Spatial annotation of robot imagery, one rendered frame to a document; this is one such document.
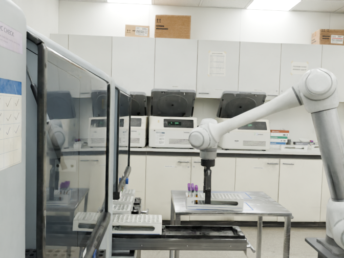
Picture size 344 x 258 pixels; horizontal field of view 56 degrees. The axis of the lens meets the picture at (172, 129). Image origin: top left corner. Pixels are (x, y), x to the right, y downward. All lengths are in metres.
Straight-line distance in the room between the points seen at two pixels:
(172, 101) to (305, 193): 1.90
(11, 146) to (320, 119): 1.24
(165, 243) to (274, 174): 2.71
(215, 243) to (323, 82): 0.77
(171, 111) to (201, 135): 2.66
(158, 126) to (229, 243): 2.42
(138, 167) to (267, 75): 1.92
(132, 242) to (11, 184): 1.02
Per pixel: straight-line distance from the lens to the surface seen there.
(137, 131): 3.65
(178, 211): 1.69
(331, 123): 1.45
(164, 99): 3.93
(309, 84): 1.39
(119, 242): 1.40
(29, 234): 1.17
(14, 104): 0.41
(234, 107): 4.14
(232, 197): 1.75
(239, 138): 3.79
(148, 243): 1.39
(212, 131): 1.51
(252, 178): 3.89
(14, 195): 0.42
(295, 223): 4.26
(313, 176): 4.15
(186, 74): 3.97
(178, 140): 3.68
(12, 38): 0.41
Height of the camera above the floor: 1.32
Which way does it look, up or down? 3 degrees down
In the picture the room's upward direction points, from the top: 2 degrees clockwise
